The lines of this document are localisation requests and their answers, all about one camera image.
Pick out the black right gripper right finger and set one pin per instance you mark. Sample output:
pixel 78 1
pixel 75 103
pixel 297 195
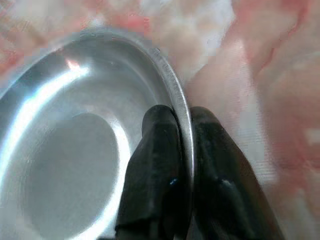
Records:
pixel 220 180

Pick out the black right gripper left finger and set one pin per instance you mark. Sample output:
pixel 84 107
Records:
pixel 155 175

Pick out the stainless steel bowl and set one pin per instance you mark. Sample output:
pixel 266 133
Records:
pixel 62 125

